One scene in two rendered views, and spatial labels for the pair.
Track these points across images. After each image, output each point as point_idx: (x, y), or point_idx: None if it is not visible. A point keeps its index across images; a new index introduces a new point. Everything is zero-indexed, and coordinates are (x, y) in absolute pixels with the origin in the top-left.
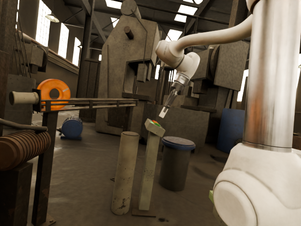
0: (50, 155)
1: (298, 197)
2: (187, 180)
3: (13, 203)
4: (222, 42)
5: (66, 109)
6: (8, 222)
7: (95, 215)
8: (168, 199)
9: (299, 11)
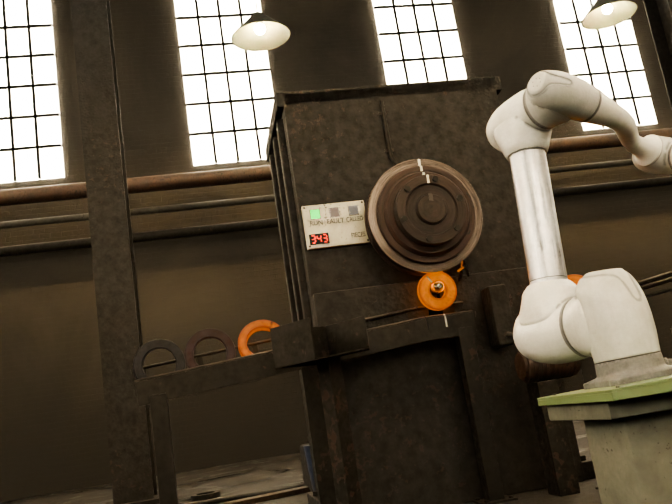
0: (592, 379)
1: (527, 316)
2: None
3: (543, 418)
4: (624, 136)
5: None
6: (546, 439)
7: None
8: None
9: (515, 171)
